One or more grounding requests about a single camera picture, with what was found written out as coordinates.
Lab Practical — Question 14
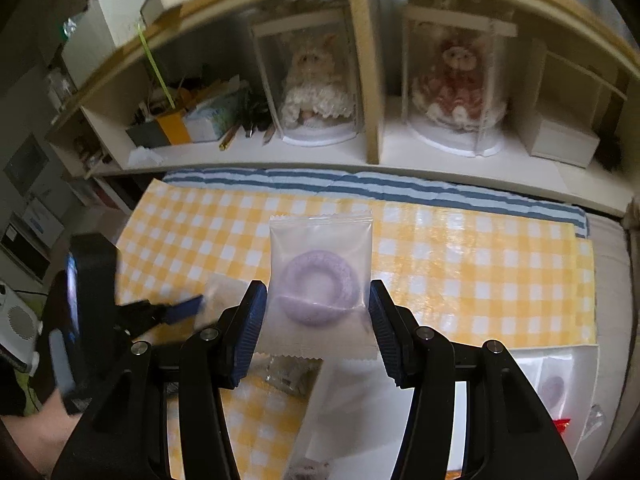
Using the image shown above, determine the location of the wooden pencil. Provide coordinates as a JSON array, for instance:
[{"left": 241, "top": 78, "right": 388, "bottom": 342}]
[{"left": 219, "top": 122, "right": 241, "bottom": 150}]

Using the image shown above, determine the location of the purple donut packet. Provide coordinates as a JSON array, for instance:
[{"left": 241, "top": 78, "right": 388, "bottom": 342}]
[
  {"left": 252, "top": 214, "right": 381, "bottom": 361},
  {"left": 532, "top": 355, "right": 573, "bottom": 418}
]

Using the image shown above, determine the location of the white cardboard box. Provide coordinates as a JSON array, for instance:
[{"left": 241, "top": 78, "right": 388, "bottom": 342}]
[{"left": 285, "top": 342, "right": 601, "bottom": 480}]

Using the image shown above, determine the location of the orange box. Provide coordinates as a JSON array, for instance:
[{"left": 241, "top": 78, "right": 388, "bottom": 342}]
[{"left": 155, "top": 110, "right": 193, "bottom": 145}]

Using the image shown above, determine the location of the small white box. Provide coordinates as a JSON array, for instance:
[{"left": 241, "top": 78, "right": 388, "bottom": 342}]
[{"left": 525, "top": 110, "right": 600, "bottom": 168}]

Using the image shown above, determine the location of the beige bedding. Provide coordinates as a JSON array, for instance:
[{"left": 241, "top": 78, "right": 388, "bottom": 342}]
[{"left": 585, "top": 210, "right": 640, "bottom": 346}]

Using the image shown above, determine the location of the clear plastic wrapper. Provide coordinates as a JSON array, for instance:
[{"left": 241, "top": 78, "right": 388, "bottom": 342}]
[{"left": 582, "top": 402, "right": 608, "bottom": 441}]

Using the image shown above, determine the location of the large white box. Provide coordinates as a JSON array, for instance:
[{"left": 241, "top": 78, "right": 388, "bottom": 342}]
[{"left": 60, "top": 0, "right": 151, "bottom": 91}]

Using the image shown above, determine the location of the small clear snack packet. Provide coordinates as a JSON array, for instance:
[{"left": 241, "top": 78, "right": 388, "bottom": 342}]
[{"left": 197, "top": 274, "right": 251, "bottom": 331}]

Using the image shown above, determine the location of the tissue box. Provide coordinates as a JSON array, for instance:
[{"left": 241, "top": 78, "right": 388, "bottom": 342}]
[{"left": 182, "top": 87, "right": 246, "bottom": 143}]

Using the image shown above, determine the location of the white appliance with round grille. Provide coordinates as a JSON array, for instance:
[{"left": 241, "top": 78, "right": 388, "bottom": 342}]
[{"left": 0, "top": 282, "right": 43, "bottom": 376}]

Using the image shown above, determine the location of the person's left forearm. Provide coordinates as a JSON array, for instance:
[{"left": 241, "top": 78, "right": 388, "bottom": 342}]
[{"left": 0, "top": 397, "right": 83, "bottom": 478}]

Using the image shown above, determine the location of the blue striped blanket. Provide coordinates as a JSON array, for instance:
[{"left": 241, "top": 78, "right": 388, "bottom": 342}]
[{"left": 162, "top": 167, "right": 588, "bottom": 238}]

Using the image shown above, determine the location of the yellow checked cloth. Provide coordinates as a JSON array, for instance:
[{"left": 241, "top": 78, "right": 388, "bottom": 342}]
[{"left": 112, "top": 185, "right": 598, "bottom": 480}]

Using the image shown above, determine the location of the red doll in clear case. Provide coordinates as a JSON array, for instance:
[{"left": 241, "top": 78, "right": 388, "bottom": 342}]
[{"left": 400, "top": 2, "right": 518, "bottom": 157}]

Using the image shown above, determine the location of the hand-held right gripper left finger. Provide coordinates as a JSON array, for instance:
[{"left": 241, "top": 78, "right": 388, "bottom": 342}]
[{"left": 52, "top": 280, "right": 268, "bottom": 480}]

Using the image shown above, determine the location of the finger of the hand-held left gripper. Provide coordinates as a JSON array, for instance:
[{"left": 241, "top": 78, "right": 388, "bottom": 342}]
[{"left": 120, "top": 294, "right": 205, "bottom": 336}]

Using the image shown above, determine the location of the yellow-green ribbon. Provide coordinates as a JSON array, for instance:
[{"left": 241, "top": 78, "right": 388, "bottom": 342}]
[{"left": 136, "top": 20, "right": 177, "bottom": 111}]

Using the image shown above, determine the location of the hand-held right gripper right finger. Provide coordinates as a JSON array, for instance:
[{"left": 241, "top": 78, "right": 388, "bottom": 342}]
[{"left": 367, "top": 279, "right": 578, "bottom": 480}]

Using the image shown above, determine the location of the dark grey box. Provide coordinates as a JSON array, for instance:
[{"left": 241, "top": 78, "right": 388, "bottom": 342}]
[{"left": 125, "top": 121, "right": 171, "bottom": 148}]

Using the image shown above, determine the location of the wooden shelf unit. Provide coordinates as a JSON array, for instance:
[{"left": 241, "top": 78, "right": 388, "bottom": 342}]
[{"left": 45, "top": 0, "right": 640, "bottom": 218}]

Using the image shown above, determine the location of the white crumpled paper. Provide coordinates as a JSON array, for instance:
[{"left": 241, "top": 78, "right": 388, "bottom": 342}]
[{"left": 127, "top": 146, "right": 166, "bottom": 167}]

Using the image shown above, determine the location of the cream doll in clear case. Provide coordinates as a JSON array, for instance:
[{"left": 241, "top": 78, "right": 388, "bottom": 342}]
[{"left": 250, "top": 5, "right": 366, "bottom": 147}]

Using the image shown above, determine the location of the clear packet with brown snack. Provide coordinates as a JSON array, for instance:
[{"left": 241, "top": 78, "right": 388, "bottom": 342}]
[{"left": 257, "top": 355, "right": 326, "bottom": 401}]

